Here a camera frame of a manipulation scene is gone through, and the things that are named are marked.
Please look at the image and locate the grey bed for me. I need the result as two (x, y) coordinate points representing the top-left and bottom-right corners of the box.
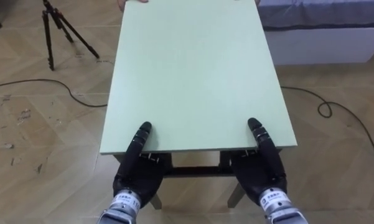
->
(256, 0), (374, 66)

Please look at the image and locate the pale green table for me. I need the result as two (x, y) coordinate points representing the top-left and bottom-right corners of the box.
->
(99, 0), (298, 210)

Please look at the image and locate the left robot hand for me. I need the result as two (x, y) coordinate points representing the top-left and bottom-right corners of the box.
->
(112, 121), (172, 209)

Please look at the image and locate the black camera tripod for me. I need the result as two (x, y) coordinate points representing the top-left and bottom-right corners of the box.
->
(40, 0), (100, 72)

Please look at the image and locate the black floor cable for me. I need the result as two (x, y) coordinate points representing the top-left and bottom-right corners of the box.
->
(280, 85), (374, 167)
(0, 78), (108, 108)

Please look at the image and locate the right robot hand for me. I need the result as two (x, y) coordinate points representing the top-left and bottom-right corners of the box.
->
(230, 117), (288, 206)

